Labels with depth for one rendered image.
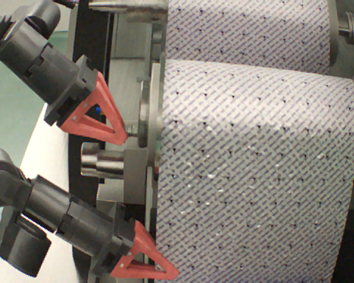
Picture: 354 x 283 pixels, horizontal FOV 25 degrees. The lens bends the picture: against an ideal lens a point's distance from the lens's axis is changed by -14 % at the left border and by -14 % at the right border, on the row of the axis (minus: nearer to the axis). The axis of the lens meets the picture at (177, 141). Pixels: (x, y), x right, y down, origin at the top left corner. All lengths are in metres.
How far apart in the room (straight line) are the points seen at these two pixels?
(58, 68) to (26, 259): 0.23
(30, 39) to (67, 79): 0.07
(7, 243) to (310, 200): 0.37
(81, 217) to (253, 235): 0.20
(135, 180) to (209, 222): 0.11
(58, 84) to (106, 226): 0.17
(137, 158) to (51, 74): 0.16
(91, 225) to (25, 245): 0.09
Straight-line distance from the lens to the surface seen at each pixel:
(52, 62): 0.97
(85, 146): 1.06
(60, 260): 1.40
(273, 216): 1.00
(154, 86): 0.96
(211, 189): 0.98
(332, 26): 1.19
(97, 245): 0.98
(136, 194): 1.06
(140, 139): 0.99
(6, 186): 0.93
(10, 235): 0.98
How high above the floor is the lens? 1.58
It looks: 20 degrees down
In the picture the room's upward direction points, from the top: 3 degrees clockwise
